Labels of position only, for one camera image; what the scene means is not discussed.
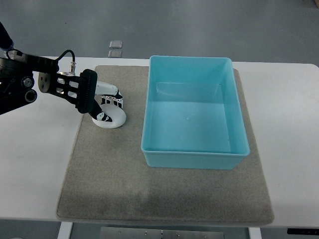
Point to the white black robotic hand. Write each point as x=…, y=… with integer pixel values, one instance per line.
x=109, y=94

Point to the white bunny toy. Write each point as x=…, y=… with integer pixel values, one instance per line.
x=115, y=113

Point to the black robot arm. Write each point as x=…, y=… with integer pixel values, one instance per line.
x=19, y=72

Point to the blue plastic box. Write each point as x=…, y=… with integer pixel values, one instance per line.
x=193, y=118

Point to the lower floor socket plate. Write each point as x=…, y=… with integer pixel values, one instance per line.
x=115, y=54

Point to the floor socket plate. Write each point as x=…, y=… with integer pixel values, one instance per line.
x=115, y=54
x=116, y=44

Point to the upper floor socket plate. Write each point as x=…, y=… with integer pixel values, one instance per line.
x=116, y=44

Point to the grey felt mat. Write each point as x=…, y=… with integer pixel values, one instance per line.
x=108, y=180

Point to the white table leg left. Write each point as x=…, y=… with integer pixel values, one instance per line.
x=65, y=230

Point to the white table leg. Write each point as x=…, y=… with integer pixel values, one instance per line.
x=254, y=233
x=65, y=230

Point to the white table leg right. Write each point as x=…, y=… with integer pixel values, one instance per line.
x=254, y=233

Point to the black table control panel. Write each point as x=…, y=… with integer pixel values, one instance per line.
x=298, y=231

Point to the metal table base plate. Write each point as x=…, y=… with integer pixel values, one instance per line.
x=132, y=233

